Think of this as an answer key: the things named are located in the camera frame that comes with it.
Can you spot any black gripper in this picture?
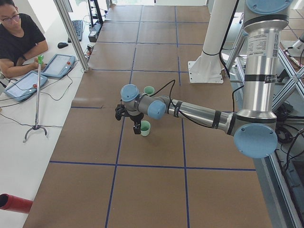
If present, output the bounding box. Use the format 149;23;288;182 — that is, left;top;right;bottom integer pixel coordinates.
125;112;144;134

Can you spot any mint green cup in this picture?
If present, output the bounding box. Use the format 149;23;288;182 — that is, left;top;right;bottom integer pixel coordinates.
143;85;155;96
141;120;151;137

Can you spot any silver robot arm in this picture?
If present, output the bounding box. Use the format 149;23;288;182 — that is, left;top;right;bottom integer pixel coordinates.
115;0;291;159

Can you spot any standing mint green cup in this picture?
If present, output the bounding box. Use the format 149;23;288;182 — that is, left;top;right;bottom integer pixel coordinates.
143;85;155;96

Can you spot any brown paper table cover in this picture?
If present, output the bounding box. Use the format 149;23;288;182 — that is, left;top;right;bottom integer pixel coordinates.
23;5;304;228

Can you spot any far blue teach pendant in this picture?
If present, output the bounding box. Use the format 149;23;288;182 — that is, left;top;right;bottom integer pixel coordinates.
41;54;76;78

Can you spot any blue teach pendant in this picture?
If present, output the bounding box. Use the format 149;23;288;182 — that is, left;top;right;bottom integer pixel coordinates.
4;71;38;102
41;54;76;78

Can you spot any black computer mouse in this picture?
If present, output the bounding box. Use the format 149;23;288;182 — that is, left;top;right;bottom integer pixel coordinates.
57;42;68;49

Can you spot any black keyboard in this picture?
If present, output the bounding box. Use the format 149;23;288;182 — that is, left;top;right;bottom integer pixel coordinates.
71;20;84;41

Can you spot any near blue teach pendant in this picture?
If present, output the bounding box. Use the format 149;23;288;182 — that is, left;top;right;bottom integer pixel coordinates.
4;71;38;102

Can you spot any person in black shirt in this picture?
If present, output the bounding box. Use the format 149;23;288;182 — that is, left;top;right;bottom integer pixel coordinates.
0;0;48;78

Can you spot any red cylinder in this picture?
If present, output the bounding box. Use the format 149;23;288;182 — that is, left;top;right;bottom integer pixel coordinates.
0;193;33;214

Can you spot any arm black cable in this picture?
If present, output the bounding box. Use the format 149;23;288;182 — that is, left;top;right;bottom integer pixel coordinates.
152;79;245;133

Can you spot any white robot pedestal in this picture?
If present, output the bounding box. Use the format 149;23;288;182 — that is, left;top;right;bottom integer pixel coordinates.
188;0;238;84

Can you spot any green handled reacher grabber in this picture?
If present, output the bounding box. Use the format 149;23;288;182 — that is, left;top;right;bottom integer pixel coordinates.
23;55;48;143

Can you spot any aluminium frame post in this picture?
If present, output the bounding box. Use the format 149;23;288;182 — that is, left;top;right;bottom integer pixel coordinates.
53;0;90;72

